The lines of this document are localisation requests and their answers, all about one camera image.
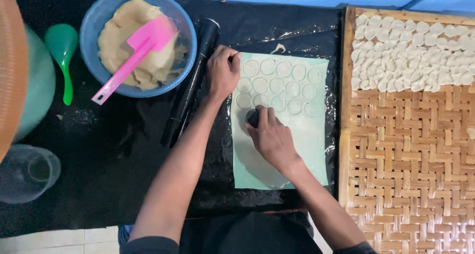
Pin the person's left hand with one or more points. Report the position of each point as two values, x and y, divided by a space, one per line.
222 76

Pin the person's right hand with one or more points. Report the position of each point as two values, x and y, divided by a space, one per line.
274 139

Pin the person's left fingers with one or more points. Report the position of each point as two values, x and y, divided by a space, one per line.
232 55

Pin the black round dough cutter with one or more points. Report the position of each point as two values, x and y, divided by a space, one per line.
253 118

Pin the light green rolling mat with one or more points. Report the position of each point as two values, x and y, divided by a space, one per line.
313 154

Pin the black rolling pin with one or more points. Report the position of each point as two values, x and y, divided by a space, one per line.
195 83

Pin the small dough scrap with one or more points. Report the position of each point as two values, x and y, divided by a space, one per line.
278 48

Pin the pink plastic spatula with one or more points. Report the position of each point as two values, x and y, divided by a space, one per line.
137 52

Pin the beige dough mass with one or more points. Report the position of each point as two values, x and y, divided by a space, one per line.
122 27

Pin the thin rolled dough sheet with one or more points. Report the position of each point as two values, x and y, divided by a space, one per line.
256 167

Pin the blue plastic bowl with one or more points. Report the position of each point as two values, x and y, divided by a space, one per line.
92 35

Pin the black plastic sheet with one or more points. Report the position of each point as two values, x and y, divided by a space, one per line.
118 154

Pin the green plastic spoon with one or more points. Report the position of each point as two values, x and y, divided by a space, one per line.
62 46

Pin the pile of cut dough rounds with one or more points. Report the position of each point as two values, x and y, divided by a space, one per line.
408 57

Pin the person's black clothing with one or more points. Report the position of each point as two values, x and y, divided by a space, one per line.
245 235

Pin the teal round container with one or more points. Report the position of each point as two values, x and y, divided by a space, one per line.
37 87

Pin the woven bamboo tray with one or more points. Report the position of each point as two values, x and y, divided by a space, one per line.
408 154

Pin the orange woven basket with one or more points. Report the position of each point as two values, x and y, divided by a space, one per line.
11 68

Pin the clear plastic cup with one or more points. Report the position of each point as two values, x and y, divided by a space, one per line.
28 172

